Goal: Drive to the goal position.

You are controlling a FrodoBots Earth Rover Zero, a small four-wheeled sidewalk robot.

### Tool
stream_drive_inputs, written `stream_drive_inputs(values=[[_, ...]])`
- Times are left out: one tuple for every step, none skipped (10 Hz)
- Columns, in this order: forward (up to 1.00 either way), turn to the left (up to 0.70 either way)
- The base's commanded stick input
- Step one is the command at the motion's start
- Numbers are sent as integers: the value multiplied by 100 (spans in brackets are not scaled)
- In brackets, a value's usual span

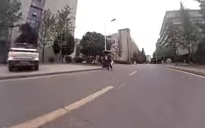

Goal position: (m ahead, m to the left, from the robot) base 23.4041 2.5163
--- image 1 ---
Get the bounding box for person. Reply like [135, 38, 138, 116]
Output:
[101, 50, 115, 72]

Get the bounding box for street lamp pole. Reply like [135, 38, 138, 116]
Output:
[103, 17, 117, 52]

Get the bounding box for grey concrete building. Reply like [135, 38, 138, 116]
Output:
[107, 27, 141, 64]

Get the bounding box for row of trees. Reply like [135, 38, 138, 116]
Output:
[0, 0, 108, 65]

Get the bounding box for grey paved sidewalk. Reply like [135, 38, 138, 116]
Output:
[0, 63, 103, 82]

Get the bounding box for white painted lane line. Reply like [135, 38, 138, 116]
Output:
[8, 69, 139, 128]

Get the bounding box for grey asphalt road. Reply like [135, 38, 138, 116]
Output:
[0, 63, 205, 128]

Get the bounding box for tall glass-fronted building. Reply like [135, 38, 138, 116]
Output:
[0, 0, 79, 64]

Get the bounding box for white car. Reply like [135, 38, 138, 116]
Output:
[6, 42, 41, 72]

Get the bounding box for multi-storey grey building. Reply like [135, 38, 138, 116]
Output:
[155, 8, 205, 64]

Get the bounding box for white edge line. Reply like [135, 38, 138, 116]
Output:
[167, 67, 205, 83]

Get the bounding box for trees beside building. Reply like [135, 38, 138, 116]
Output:
[152, 0, 205, 66]

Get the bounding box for grey sidewalk with kerb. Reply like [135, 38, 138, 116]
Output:
[165, 63, 205, 80]

